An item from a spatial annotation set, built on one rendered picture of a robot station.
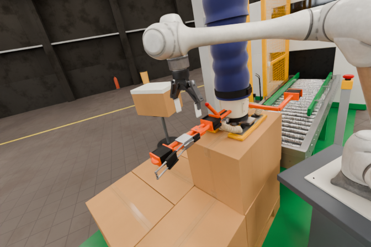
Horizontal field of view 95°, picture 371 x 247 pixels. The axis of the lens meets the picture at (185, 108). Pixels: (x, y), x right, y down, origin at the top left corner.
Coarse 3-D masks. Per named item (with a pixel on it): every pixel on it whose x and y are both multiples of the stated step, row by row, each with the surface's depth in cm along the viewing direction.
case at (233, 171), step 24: (264, 120) 116; (216, 144) 100; (240, 144) 96; (264, 144) 106; (192, 168) 120; (216, 168) 100; (240, 168) 87; (264, 168) 112; (216, 192) 110; (240, 192) 93
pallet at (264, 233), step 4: (276, 204) 146; (276, 208) 147; (272, 212) 145; (276, 212) 149; (272, 216) 147; (268, 220) 134; (272, 220) 144; (268, 224) 141; (264, 228) 139; (268, 228) 138; (264, 232) 136; (260, 236) 124; (264, 236) 134; (260, 240) 132; (256, 244) 120; (260, 244) 129
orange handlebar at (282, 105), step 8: (288, 96) 108; (248, 104) 109; (256, 104) 106; (280, 104) 100; (192, 128) 92; (200, 128) 90; (208, 128) 92; (200, 136) 88; (176, 144) 83; (152, 160) 73
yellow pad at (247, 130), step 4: (248, 116) 119; (252, 116) 113; (256, 116) 116; (260, 116) 115; (264, 116) 115; (256, 120) 111; (260, 120) 111; (240, 124) 112; (244, 124) 105; (252, 124) 108; (256, 124) 108; (244, 128) 105; (248, 128) 104; (252, 128) 104; (244, 132) 101; (248, 132) 101; (228, 136) 104; (232, 136) 101; (236, 136) 100; (240, 136) 99; (244, 136) 98; (240, 140) 98
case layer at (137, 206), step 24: (144, 168) 155; (120, 192) 133; (144, 192) 129; (168, 192) 125; (192, 192) 121; (264, 192) 119; (96, 216) 117; (120, 216) 114; (144, 216) 110; (168, 216) 107; (192, 216) 104; (216, 216) 102; (240, 216) 99; (264, 216) 126; (120, 240) 99; (144, 240) 96; (168, 240) 94; (192, 240) 92; (216, 240) 90; (240, 240) 98
